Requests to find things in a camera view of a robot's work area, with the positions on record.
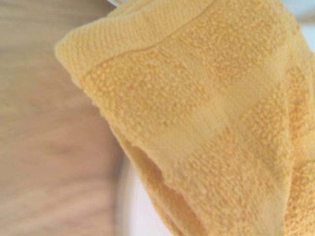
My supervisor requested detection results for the yellow terry towel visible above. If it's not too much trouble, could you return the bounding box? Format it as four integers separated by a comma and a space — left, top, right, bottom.
54, 0, 315, 236

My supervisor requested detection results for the white plate with tan rim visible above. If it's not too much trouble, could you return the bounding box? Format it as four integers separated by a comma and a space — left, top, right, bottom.
108, 0, 315, 236

